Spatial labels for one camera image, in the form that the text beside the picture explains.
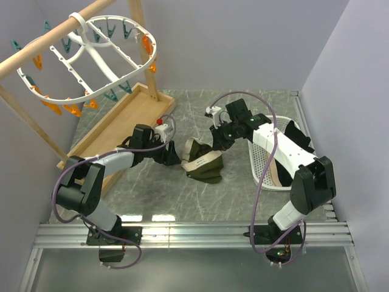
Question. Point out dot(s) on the teal clothes peg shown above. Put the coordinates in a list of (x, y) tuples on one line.
[(46, 26), (97, 36), (15, 45), (126, 32), (126, 88), (66, 44), (111, 95), (30, 80), (110, 29)]

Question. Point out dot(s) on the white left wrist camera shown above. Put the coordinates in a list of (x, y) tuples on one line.
[(164, 131)]

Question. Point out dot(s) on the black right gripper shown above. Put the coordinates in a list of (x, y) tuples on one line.
[(219, 143)]

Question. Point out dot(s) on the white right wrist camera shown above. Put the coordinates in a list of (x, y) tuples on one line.
[(214, 112)]

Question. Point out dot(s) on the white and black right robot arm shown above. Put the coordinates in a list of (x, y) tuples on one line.
[(313, 182)]

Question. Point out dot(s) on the white plastic laundry basket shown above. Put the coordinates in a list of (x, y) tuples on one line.
[(259, 156)]

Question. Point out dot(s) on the white plastic clip hanger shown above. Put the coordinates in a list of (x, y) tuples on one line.
[(84, 38)]

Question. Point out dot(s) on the aluminium mounting rail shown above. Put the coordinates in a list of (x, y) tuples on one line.
[(172, 235)]

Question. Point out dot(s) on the olive green underwear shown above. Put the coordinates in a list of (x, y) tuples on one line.
[(201, 162)]

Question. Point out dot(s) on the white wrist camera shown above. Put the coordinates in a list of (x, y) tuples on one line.
[(214, 112), (164, 131)]

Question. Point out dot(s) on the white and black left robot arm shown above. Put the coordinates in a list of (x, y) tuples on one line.
[(80, 185)]

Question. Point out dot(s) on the black garment in basket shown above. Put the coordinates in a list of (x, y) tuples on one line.
[(298, 137)]

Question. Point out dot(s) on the beige garment in basket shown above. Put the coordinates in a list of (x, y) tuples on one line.
[(272, 173)]

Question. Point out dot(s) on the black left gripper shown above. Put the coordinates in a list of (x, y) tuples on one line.
[(168, 157)]

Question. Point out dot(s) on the orange clothes peg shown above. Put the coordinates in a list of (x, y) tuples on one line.
[(38, 62), (55, 108), (91, 104), (73, 109), (152, 67), (35, 88), (147, 45)]

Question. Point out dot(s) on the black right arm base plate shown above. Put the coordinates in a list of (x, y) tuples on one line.
[(267, 235)]

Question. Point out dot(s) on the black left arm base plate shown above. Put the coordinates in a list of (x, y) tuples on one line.
[(121, 236)]

